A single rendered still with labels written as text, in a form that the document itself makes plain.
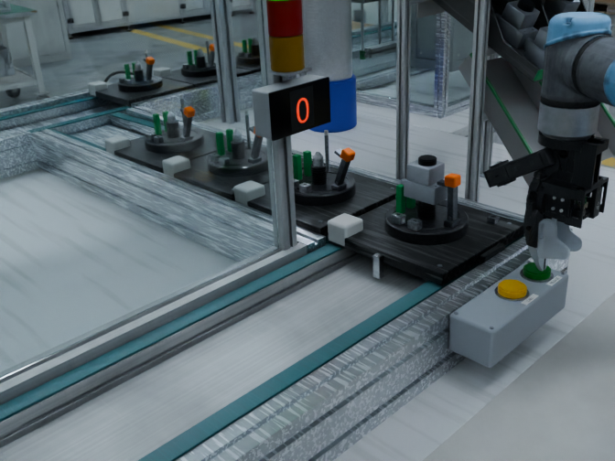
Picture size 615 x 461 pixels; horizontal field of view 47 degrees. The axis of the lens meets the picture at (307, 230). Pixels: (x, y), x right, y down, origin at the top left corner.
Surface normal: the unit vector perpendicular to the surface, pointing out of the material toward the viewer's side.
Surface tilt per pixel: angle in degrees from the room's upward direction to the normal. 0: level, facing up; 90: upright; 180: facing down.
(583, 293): 0
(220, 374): 0
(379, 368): 90
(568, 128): 90
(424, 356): 90
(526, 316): 90
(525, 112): 45
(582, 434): 0
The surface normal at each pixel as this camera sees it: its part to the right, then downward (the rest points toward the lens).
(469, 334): -0.71, 0.33
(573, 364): -0.04, -0.90
